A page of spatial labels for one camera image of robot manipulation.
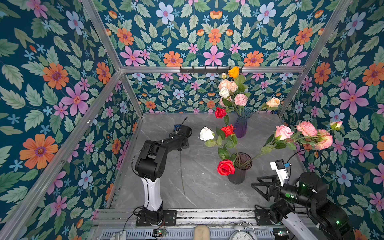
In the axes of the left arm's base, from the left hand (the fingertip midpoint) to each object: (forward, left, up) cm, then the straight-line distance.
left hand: (183, 141), depth 100 cm
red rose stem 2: (-16, -24, +29) cm, 41 cm away
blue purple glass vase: (+9, -41, +15) cm, 45 cm away
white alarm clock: (-52, -30, 0) cm, 60 cm away
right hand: (-38, -33, +24) cm, 55 cm away
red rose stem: (-7, -22, +33) cm, 40 cm away
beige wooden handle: (-52, -10, +3) cm, 53 cm away
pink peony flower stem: (+5, -35, +30) cm, 46 cm away
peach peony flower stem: (+12, -30, +35) cm, 48 cm away
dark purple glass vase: (-25, -33, +15) cm, 44 cm away
